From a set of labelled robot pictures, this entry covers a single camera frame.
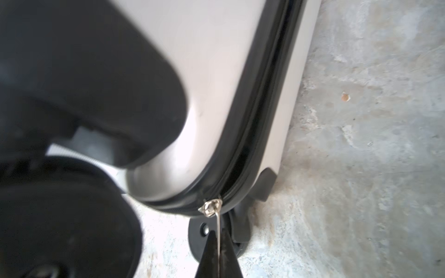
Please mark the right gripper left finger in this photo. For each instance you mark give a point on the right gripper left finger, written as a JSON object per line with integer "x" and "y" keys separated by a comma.
{"x": 209, "y": 264}

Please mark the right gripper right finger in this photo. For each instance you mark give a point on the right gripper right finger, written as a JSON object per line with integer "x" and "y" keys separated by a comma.
{"x": 229, "y": 265}

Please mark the white suitcase black lining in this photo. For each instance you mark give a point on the white suitcase black lining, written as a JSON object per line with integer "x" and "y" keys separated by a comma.
{"x": 182, "y": 105}

